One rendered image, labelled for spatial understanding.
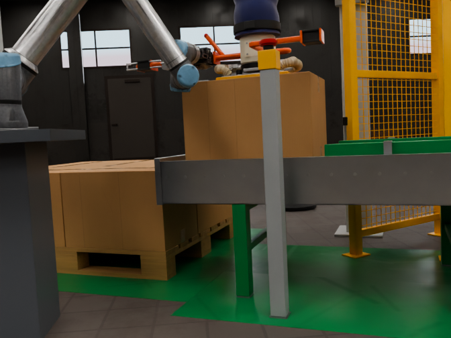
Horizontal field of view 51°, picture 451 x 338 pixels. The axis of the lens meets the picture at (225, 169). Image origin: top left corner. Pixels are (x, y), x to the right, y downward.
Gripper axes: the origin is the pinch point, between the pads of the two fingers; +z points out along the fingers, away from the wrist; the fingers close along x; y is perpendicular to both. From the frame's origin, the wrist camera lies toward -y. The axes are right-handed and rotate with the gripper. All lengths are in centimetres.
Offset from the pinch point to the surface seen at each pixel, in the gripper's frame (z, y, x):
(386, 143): -32, 85, -45
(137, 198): -20, -33, -66
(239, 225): -35, 25, -76
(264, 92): -53, 44, -23
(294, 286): -16, 43, -108
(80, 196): -20, -67, -65
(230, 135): -20.0, 18.2, -37.9
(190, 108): -19.8, -0.8, -24.6
